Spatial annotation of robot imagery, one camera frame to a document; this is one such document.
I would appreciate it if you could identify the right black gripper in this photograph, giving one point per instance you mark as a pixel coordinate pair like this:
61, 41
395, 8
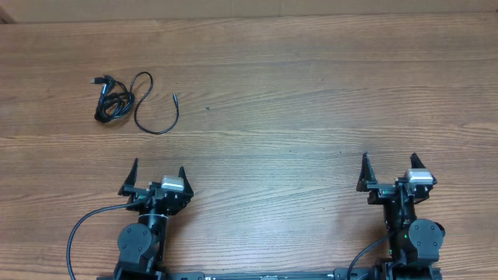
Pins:
382, 190

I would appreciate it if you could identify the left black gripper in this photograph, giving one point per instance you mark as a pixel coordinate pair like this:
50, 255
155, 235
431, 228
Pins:
128, 188

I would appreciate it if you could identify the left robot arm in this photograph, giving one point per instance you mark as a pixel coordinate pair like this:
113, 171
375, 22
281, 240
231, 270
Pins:
142, 244

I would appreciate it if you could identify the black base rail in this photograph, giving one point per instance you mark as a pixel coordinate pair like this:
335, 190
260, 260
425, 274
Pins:
337, 274

